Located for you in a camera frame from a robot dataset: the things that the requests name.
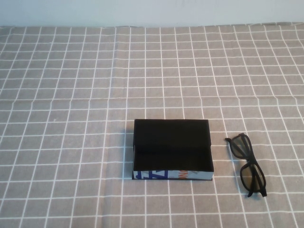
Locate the black frame glasses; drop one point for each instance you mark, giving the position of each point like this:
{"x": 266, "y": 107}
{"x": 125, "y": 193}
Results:
{"x": 247, "y": 162}

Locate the black glasses case printed side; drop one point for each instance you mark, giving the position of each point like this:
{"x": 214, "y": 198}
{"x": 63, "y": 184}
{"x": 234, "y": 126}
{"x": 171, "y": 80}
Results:
{"x": 171, "y": 152}

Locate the grey white checked tablecloth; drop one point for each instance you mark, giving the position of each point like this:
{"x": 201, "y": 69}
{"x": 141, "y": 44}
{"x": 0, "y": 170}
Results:
{"x": 71, "y": 142}

